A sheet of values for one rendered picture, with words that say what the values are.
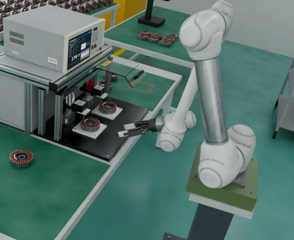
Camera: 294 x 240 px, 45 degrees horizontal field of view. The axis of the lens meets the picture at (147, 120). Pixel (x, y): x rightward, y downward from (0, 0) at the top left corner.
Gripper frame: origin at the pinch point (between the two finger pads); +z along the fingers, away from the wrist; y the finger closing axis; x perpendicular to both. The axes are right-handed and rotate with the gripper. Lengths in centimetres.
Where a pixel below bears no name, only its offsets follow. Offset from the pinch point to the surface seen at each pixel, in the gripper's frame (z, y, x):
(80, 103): 21.4, -0.2, 21.3
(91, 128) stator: 18.1, -4.8, 6.8
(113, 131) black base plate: 11.5, 5.8, -1.8
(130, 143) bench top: 2.2, 2.8, -9.7
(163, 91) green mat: 5, 81, -8
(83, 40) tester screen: 9, 8, 53
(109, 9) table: 119, 265, 57
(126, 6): 135, 352, 51
